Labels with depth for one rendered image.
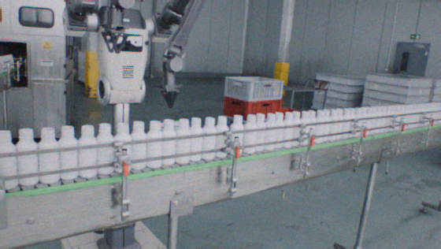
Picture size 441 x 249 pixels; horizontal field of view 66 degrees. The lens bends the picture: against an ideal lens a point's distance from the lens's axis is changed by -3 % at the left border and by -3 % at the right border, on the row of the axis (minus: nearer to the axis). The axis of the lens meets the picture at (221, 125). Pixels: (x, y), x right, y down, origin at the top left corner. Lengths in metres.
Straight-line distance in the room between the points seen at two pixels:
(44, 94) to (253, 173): 3.74
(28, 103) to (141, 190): 3.81
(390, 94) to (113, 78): 6.75
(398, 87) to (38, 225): 7.31
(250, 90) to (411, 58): 8.79
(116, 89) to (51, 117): 3.21
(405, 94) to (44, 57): 6.42
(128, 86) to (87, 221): 0.81
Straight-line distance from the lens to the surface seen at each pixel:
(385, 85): 7.98
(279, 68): 11.64
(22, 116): 5.00
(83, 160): 1.18
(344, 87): 8.60
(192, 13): 1.55
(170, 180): 1.30
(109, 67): 1.78
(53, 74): 4.86
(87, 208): 1.22
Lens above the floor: 1.44
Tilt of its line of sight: 13 degrees down
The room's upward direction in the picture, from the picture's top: 5 degrees clockwise
